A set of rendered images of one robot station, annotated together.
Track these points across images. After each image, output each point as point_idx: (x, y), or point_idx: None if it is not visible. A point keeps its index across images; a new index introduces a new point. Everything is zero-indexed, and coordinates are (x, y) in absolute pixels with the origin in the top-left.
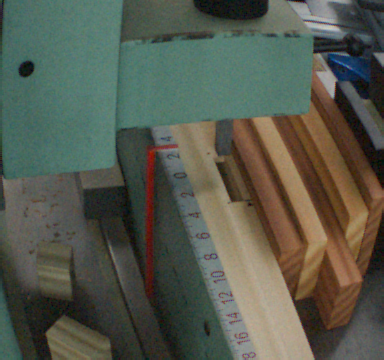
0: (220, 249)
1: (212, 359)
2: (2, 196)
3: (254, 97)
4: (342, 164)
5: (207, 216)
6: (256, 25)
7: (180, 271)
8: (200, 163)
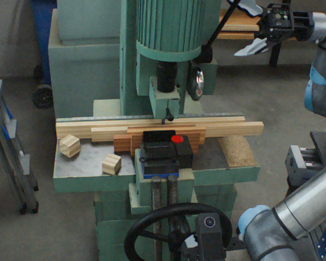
0: (130, 120)
1: None
2: (133, 86)
3: (152, 106)
4: None
5: (141, 119)
6: (157, 91)
7: None
8: (158, 120)
